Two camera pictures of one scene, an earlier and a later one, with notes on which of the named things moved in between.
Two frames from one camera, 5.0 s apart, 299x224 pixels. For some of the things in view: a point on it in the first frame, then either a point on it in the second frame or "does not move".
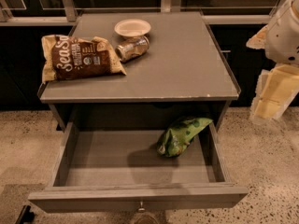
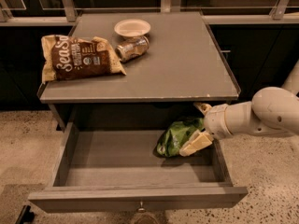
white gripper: (284, 36) -> (214, 121)
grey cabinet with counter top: (181, 83) does not move
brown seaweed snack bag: (67, 57) does not move
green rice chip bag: (177, 136) does not move
